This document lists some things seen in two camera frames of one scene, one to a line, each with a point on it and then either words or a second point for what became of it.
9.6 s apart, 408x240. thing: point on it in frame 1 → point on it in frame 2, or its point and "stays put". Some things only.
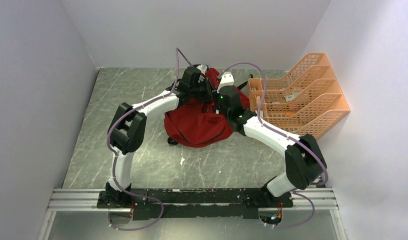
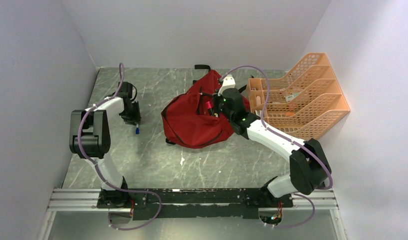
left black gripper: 208,96 → 135,118
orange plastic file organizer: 309,101 stays put
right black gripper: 216,95 stays put
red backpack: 194,123 stays put
